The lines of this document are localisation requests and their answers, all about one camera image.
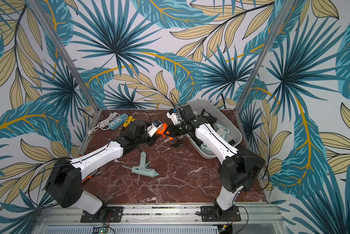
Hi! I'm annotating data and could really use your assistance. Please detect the yellow glue gun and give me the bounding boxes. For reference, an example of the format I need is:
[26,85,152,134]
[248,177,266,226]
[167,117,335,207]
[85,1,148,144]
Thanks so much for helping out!
[123,116,136,128]

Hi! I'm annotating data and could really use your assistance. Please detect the black glue gun orange trigger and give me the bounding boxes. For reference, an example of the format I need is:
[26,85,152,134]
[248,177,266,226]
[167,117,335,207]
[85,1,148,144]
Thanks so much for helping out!
[201,111,217,126]

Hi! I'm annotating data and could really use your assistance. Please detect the mint glue gun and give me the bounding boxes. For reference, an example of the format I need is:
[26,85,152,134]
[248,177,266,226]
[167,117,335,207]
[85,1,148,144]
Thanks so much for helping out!
[122,152,159,177]
[215,124,230,139]

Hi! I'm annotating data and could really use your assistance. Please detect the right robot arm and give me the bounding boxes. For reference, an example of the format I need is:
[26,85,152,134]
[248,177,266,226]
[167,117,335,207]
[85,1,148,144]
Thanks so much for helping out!
[166,105,265,220]

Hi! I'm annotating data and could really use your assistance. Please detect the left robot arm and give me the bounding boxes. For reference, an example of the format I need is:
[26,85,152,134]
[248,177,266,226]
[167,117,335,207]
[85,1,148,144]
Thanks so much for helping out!
[44,120,166,221]

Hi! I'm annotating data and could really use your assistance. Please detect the grey plastic storage box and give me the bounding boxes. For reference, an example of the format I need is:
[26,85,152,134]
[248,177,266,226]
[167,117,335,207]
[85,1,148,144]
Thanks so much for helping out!
[189,100,243,148]

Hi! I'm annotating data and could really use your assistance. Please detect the teal power strip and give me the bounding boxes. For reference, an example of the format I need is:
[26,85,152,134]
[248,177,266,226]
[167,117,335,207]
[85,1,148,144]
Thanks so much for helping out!
[108,113,128,130]

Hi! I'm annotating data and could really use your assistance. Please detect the black case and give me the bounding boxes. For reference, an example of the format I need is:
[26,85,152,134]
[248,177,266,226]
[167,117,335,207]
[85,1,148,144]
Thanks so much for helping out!
[242,148,265,190]

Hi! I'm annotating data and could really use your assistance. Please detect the white power strip cable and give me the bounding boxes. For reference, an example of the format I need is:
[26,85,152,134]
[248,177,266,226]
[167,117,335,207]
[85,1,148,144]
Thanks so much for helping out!
[87,112,120,137]

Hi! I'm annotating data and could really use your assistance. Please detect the orange handled pliers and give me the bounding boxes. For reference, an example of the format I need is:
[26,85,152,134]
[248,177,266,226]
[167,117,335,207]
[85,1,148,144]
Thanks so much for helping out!
[82,172,97,183]

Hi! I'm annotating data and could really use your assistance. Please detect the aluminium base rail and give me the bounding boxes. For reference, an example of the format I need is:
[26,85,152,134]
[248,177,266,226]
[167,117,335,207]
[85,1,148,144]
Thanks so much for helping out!
[32,203,289,234]

